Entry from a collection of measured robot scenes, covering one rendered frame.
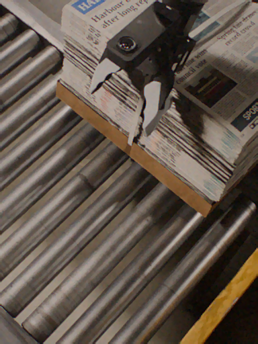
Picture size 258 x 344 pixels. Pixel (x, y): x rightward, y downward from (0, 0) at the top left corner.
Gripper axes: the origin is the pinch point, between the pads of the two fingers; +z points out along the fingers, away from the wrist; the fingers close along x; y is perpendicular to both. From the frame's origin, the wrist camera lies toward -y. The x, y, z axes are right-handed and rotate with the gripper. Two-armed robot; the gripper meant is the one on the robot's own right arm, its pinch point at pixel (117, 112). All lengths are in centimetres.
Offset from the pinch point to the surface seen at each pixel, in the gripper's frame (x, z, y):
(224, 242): -23.2, 17.3, 15.8
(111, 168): 2.2, 19.0, 13.5
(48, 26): 35.3, 9.4, 26.0
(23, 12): 42.0, 9.8, 25.0
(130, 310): -9, 87, 54
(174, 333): -24, 85, 57
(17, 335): -8.0, 36.0, -15.4
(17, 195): 10.6, 26.7, -1.1
